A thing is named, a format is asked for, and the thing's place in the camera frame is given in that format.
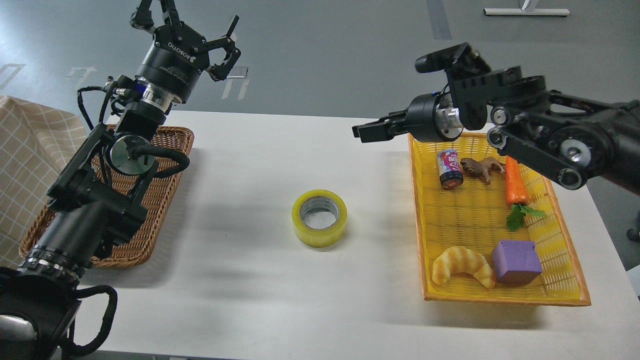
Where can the beige checkered cloth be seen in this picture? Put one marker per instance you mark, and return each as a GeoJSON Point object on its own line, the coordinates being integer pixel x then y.
{"type": "Point", "coordinates": [36, 143]}

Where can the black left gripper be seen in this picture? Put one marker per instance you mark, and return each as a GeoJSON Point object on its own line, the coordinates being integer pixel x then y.
{"type": "Point", "coordinates": [174, 62]}

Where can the orange toy carrot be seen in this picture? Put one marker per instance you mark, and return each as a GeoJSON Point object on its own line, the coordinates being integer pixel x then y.
{"type": "Point", "coordinates": [517, 196]}

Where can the white stand base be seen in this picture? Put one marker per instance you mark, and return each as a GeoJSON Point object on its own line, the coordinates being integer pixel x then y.
{"type": "Point", "coordinates": [527, 8]}

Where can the brown wicker basket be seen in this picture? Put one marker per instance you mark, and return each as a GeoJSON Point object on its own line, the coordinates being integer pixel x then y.
{"type": "Point", "coordinates": [156, 200]}

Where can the brown toy frog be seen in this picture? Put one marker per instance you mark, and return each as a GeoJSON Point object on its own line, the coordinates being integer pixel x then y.
{"type": "Point", "coordinates": [481, 169]}

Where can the small drink can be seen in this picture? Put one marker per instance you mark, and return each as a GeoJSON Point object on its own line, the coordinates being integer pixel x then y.
{"type": "Point", "coordinates": [449, 169]}

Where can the toy croissant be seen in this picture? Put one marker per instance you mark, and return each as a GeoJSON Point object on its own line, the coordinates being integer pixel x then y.
{"type": "Point", "coordinates": [461, 260]}

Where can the purple cube block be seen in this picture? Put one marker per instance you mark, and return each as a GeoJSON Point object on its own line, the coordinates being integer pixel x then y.
{"type": "Point", "coordinates": [516, 262]}

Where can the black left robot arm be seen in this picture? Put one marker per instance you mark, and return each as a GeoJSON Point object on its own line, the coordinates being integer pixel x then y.
{"type": "Point", "coordinates": [98, 196]}

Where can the yellow tape roll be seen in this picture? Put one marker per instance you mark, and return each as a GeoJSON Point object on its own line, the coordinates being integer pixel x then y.
{"type": "Point", "coordinates": [319, 218]}

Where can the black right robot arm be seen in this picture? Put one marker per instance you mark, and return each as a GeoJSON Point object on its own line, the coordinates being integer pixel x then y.
{"type": "Point", "coordinates": [567, 139]}

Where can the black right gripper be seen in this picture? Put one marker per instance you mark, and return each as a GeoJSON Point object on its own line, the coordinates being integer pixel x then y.
{"type": "Point", "coordinates": [429, 118]}

